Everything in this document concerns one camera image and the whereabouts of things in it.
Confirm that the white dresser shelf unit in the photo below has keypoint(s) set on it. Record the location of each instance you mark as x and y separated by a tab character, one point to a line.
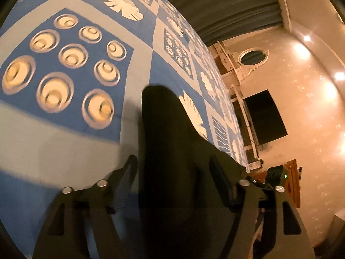
233	77

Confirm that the dark grey curtain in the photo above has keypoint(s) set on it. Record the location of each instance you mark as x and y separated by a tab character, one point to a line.
215	20

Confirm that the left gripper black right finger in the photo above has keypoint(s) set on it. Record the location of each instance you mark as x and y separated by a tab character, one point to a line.
266	223

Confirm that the black wall television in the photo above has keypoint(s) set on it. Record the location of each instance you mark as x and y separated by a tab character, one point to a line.
266	119

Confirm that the blue white patterned bedspread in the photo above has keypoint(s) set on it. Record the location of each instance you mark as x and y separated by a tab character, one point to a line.
72	74

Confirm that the wooden chair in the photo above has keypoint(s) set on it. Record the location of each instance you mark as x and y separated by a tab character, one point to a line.
293	186

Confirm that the oval wall mirror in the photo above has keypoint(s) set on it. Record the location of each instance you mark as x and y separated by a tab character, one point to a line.
252	58

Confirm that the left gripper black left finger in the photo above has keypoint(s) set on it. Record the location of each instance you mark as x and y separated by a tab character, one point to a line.
63	234

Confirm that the black pants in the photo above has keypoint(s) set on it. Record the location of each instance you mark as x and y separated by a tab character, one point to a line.
190	200

